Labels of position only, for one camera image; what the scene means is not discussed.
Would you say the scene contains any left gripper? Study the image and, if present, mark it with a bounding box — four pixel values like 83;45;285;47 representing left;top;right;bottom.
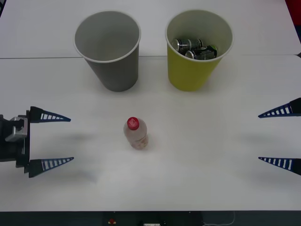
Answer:
0;106;75;178

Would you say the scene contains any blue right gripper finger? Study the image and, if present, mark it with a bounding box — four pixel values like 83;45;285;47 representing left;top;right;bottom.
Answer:
258;156;301;176
257;97;301;119

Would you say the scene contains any clear bottle with red cap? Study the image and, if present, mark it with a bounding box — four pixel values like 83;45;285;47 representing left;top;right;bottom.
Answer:
123;116;150;151

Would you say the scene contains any black can with green end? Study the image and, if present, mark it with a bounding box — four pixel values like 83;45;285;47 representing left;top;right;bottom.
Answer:
185;45;218;61

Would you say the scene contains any grey plastic bin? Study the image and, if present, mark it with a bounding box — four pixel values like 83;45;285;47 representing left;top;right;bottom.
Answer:
74;9;142;92

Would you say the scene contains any yellow-green plastic bin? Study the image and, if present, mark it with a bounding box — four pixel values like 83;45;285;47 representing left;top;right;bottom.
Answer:
165;9;234;92

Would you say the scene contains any white cable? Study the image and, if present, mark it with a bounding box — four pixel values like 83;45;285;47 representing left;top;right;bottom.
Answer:
204;210;236;226

